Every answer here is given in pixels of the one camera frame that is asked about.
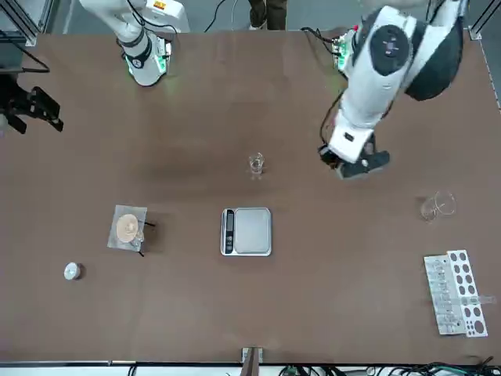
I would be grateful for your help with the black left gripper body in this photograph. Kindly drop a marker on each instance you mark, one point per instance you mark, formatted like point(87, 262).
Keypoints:
point(377, 158)

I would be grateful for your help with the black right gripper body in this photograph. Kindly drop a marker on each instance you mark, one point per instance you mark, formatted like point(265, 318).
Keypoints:
point(17, 102)

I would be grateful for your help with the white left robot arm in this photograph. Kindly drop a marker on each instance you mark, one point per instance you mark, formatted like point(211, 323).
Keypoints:
point(368, 90)

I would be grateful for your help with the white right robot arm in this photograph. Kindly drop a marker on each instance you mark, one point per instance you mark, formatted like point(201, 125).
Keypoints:
point(141, 51)

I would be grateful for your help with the aluminium frame post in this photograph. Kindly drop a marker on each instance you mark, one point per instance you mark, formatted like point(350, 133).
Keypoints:
point(252, 364)

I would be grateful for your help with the person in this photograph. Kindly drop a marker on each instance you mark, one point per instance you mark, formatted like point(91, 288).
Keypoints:
point(274, 13)

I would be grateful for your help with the aluminium corner post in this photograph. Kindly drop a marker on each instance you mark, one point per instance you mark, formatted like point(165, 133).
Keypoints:
point(479, 27)
point(31, 23)

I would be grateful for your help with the beige ceramic dish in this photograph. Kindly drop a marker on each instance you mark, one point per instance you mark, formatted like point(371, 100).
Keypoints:
point(127, 227)

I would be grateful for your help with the small glass beaker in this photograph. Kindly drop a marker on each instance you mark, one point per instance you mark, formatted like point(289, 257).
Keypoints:
point(256, 166)

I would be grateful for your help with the silver digital balance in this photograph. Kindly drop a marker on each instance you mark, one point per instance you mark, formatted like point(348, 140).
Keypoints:
point(252, 231)

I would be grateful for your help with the large glass beaker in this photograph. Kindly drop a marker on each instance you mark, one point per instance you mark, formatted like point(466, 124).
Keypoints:
point(428, 213)

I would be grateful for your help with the white test tube rack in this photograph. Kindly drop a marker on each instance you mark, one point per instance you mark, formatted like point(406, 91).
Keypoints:
point(430, 266)

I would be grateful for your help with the glass test tube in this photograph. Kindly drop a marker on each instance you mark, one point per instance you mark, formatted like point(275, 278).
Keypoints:
point(487, 300)

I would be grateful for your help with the small white round cap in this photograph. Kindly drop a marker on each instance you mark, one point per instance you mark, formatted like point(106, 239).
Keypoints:
point(71, 271)

